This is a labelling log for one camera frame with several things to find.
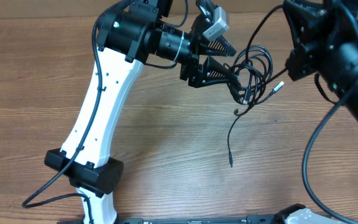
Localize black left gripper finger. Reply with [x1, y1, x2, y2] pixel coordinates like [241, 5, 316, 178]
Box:
[202, 35, 237, 57]
[194, 56, 240, 88]

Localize black usb cable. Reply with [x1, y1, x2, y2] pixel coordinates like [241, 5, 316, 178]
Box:
[224, 45, 285, 106]

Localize thin black cable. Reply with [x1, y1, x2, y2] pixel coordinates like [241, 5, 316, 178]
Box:
[227, 4, 288, 168]

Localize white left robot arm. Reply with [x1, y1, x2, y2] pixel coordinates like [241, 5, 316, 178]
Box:
[45, 1, 244, 223]

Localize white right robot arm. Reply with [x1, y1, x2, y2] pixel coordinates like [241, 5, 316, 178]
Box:
[283, 1, 358, 122]

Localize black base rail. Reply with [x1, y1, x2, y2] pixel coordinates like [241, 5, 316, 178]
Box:
[56, 203, 354, 224]

